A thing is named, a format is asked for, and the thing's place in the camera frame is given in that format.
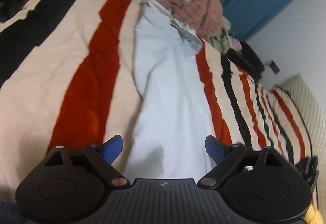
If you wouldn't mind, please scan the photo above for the pink fluffy blanket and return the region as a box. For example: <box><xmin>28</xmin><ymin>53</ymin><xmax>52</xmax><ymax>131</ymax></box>
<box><xmin>156</xmin><ymin>0</ymin><xmax>223</xmax><ymax>40</ymax></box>

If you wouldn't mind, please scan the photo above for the striped fleece blanket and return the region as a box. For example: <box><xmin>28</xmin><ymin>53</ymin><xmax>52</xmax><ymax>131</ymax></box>
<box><xmin>0</xmin><ymin>0</ymin><xmax>322</xmax><ymax>224</ymax></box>

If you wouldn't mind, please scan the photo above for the white t-shirt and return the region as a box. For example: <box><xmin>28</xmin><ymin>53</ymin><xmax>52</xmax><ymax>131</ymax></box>
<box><xmin>124</xmin><ymin>0</ymin><xmax>213</xmax><ymax>180</ymax></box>

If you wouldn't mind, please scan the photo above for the wall socket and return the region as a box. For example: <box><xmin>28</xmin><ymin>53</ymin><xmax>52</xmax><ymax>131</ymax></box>
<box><xmin>268</xmin><ymin>60</ymin><xmax>280</xmax><ymax>75</ymax></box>

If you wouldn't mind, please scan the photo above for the black device on bed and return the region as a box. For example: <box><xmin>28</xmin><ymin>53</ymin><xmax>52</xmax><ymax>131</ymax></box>
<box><xmin>295</xmin><ymin>156</ymin><xmax>319</xmax><ymax>191</ymax></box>

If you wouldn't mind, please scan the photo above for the black armchair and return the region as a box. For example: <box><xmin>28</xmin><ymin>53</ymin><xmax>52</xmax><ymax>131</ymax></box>
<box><xmin>226</xmin><ymin>42</ymin><xmax>265</xmax><ymax>81</ymax></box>

